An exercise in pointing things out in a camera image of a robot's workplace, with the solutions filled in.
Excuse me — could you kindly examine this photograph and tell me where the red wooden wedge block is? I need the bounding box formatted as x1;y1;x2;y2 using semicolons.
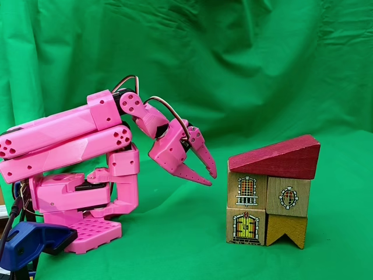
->
228;134;321;180

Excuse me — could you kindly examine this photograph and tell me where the wooden block with tall window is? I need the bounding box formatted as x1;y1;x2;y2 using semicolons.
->
226;171;268;209

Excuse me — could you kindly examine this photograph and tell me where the wooden block with door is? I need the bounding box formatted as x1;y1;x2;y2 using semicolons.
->
225;206;267;246

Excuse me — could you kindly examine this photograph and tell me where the wooden block with round window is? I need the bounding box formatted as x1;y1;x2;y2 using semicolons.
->
265;176;311;217

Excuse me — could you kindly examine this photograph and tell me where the yellow notched wooden block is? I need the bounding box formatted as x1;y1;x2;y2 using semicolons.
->
265;214;308;250

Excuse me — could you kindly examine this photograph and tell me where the green cloth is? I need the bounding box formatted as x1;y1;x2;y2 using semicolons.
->
0;0;373;280

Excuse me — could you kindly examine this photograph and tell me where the motor controller board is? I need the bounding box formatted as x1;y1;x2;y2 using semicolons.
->
12;180;33;211

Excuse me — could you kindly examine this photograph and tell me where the blue clamp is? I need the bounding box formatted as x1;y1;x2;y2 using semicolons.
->
0;221;78;280

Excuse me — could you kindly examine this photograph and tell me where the servo wire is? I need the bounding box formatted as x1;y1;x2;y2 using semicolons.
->
112;75;141;97
144;96;192;141

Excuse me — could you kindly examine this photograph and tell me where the black power cable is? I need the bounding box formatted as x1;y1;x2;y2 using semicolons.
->
0;197;23;254

